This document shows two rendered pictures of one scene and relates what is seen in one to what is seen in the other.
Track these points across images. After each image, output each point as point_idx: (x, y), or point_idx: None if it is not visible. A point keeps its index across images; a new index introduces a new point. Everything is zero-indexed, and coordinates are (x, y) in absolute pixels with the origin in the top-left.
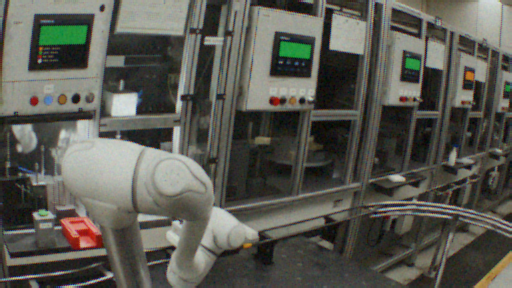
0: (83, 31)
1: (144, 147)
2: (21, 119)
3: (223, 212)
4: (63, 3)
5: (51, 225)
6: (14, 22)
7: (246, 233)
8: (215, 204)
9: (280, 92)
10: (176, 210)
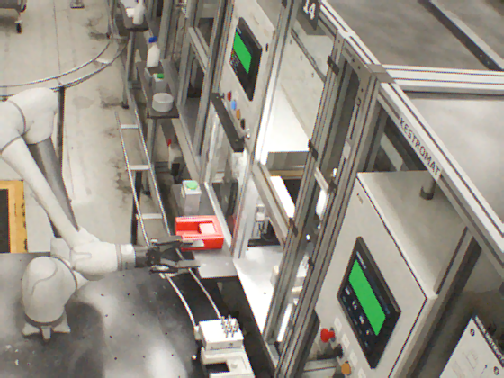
0: (248, 59)
1: (13, 102)
2: (213, 100)
3: (94, 247)
4: (252, 21)
5: (184, 197)
6: (235, 14)
7: None
8: (281, 373)
9: (343, 337)
10: None
